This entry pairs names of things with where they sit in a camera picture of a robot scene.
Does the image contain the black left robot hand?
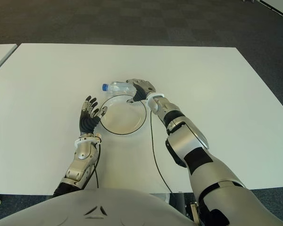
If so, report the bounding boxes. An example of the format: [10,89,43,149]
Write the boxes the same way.
[79,95,108,136]

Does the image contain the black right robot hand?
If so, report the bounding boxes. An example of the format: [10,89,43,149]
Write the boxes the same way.
[125,79,157,104]

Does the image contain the clear blue-capped water bottle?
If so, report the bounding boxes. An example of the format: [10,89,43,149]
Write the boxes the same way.
[101,81,137,96]

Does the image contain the white black-rimmed plate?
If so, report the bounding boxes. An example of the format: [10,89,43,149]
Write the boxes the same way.
[99,94,147,136]

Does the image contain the grey robot torso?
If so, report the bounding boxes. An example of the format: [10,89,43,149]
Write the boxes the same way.
[0,187,203,226]

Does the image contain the white board panel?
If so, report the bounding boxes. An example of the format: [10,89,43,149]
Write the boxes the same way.
[259,0,283,19]

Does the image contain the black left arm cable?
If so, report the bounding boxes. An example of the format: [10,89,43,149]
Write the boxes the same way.
[92,138,101,189]

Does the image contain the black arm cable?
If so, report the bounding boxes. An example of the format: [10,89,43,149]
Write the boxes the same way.
[92,138,101,189]
[150,110,173,194]

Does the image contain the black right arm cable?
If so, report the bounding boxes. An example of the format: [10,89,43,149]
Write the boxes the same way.
[150,110,173,194]

